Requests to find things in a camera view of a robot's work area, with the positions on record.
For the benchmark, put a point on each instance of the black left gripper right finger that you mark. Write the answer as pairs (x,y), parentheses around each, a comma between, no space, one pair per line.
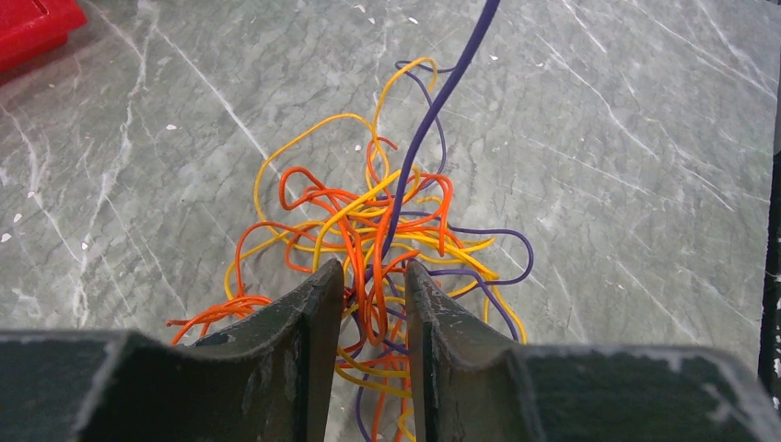
(471,383)

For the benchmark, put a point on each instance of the red plastic bin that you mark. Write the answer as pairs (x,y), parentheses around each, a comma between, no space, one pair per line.
(30,28)

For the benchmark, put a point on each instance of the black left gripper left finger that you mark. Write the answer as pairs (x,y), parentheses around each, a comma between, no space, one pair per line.
(265,378)

